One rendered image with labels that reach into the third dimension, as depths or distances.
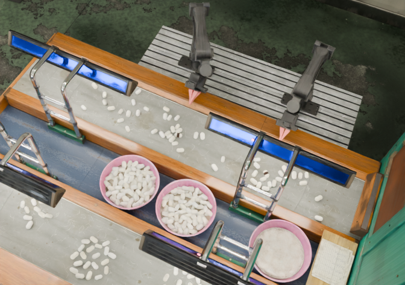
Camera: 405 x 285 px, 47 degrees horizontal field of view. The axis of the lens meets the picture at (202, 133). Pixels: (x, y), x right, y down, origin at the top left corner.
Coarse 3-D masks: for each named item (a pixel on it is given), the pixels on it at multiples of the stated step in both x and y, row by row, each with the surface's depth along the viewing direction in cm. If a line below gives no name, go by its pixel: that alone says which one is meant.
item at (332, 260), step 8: (320, 248) 195; (328, 248) 195; (336, 248) 195; (344, 248) 195; (320, 256) 193; (328, 256) 193; (336, 256) 193; (344, 256) 193; (352, 256) 194; (320, 264) 191; (328, 264) 191; (336, 264) 192; (344, 264) 192; (312, 272) 189; (320, 272) 189; (328, 272) 190; (336, 272) 190; (344, 272) 190; (328, 280) 188; (336, 280) 188; (344, 280) 188
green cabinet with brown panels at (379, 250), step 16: (400, 144) 200; (400, 160) 194; (384, 176) 205; (400, 176) 184; (384, 192) 198; (400, 192) 175; (384, 208) 188; (400, 208) 166; (384, 224) 173; (400, 224) 155; (368, 240) 185; (384, 240) 168; (400, 240) 150; (368, 256) 180; (384, 256) 160; (400, 256) 144; (368, 272) 171; (384, 272) 153; (400, 272) 135
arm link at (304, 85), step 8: (320, 48) 208; (328, 48) 207; (320, 56) 207; (328, 56) 213; (312, 64) 206; (320, 64) 207; (304, 72) 206; (312, 72) 206; (304, 80) 205; (312, 80) 205; (296, 88) 205; (304, 88) 204; (304, 96) 205
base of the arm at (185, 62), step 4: (184, 56) 257; (180, 60) 255; (184, 60) 256; (188, 60) 256; (180, 64) 254; (184, 64) 255; (188, 64) 254; (192, 64) 250; (196, 64) 249; (188, 68) 253; (192, 68) 252; (196, 68) 251; (212, 68) 254; (212, 72) 252; (208, 76) 252
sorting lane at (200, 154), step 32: (32, 64) 241; (32, 96) 231; (96, 96) 233; (128, 96) 234; (160, 96) 235; (160, 128) 225; (192, 128) 226; (192, 160) 217; (256, 192) 211; (288, 192) 211; (320, 192) 212; (352, 192) 213
